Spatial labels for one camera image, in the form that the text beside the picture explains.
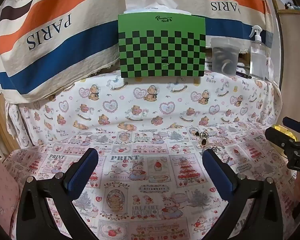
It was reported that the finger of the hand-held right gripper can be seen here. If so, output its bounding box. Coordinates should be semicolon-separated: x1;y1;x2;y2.
265;127;298;153
282;116;300;133

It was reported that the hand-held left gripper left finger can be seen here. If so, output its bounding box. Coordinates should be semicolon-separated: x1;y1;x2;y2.
16;148;99;240

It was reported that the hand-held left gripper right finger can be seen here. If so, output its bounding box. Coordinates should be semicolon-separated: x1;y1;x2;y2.
202;149;283;240

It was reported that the wooden panel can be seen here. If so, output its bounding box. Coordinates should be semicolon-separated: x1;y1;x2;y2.
271;0;300;130

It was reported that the patchwork print cloth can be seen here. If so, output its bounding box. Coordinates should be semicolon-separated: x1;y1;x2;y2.
2;121;300;240

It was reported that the clear spray bottle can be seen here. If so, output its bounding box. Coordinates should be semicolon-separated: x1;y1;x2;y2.
249;25;267;79

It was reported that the pink cushion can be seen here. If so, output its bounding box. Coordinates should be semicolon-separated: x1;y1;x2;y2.
0;145;20;240

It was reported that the bear print cloth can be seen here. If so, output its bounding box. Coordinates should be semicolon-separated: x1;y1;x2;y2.
5;70;283;147

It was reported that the clear plastic container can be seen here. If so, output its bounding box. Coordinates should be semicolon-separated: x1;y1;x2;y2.
210;37;240;75

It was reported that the striped lettered cloth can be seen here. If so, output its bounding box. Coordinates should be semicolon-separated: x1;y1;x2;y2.
0;0;274;103

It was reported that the green black checkered board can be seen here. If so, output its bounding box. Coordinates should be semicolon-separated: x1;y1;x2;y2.
118;13;206;78

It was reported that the silver chain necklace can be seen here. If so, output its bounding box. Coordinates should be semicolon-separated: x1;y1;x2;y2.
209;144;227;153

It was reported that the pile of hair ties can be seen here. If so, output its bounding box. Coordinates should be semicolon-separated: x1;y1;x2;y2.
212;45;237;74

